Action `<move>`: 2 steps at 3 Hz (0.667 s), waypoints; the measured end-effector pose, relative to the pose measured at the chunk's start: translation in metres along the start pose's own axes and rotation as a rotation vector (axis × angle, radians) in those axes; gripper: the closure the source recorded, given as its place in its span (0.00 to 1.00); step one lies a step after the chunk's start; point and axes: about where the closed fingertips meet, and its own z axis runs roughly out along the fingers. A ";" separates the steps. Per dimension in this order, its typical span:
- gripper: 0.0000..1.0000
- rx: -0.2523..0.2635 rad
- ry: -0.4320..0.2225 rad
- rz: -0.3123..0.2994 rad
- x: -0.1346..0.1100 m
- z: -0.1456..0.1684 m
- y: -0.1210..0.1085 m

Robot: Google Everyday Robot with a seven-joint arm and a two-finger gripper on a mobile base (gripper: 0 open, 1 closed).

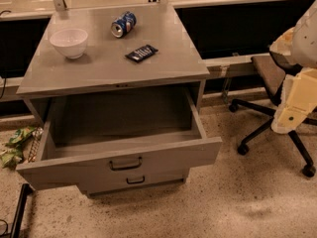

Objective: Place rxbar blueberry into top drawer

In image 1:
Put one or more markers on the blue soda can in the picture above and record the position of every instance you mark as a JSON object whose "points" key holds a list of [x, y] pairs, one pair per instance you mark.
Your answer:
{"points": [[124, 24]]}

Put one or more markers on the black office chair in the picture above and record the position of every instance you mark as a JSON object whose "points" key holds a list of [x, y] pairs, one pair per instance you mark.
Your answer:
{"points": [[273, 69]]}

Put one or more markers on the green chip bag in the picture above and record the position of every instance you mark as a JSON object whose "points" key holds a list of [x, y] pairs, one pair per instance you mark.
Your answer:
{"points": [[13, 154]]}

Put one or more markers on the white ceramic bowl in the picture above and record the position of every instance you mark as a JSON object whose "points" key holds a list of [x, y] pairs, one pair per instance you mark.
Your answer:
{"points": [[71, 43]]}

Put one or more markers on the black top drawer handle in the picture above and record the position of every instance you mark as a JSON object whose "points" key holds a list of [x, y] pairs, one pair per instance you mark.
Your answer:
{"points": [[126, 164]]}

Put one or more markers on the black lower drawer handle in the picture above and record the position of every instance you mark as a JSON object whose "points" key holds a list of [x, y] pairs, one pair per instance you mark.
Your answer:
{"points": [[135, 180]]}

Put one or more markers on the dark blue rxbar wrapper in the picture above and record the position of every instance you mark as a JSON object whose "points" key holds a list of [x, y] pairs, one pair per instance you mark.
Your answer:
{"points": [[142, 53]]}

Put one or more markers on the black metal stand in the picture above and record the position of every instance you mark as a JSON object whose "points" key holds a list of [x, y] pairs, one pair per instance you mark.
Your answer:
{"points": [[13, 230]]}

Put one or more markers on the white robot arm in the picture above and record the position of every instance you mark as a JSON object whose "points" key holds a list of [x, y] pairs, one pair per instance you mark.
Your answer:
{"points": [[299, 44]]}

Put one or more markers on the grey drawer cabinet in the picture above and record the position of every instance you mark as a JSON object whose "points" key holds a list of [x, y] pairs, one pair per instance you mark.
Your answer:
{"points": [[104, 67]]}

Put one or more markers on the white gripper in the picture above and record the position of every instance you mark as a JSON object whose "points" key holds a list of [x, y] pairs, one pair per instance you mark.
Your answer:
{"points": [[305, 40]]}

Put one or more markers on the black drawer handle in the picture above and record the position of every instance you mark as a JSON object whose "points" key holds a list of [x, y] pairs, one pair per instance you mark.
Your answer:
{"points": [[126, 164], [135, 180]]}

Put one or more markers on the open grey top drawer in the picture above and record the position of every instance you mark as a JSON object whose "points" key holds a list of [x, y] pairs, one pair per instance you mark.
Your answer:
{"points": [[84, 132]]}

